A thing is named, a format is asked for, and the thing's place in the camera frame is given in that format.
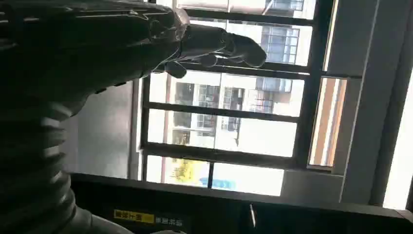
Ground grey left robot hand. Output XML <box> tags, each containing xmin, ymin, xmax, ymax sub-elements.
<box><xmin>0</xmin><ymin>0</ymin><xmax>267</xmax><ymax>234</ymax></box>

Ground yellow-green tree outside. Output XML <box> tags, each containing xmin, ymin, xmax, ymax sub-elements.
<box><xmin>171</xmin><ymin>157</ymin><xmax>202</xmax><ymax>188</ymax></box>

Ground yellow black warning label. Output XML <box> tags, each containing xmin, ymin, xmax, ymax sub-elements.
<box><xmin>113</xmin><ymin>208</ymin><xmax>185</xmax><ymax>227</ymax></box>

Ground pale building outside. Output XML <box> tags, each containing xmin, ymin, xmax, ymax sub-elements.
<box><xmin>147</xmin><ymin>0</ymin><xmax>317</xmax><ymax>159</ymax></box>

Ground dark window frame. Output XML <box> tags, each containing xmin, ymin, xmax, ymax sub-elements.
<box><xmin>140</xmin><ymin>0</ymin><xmax>362</xmax><ymax>190</ymax></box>

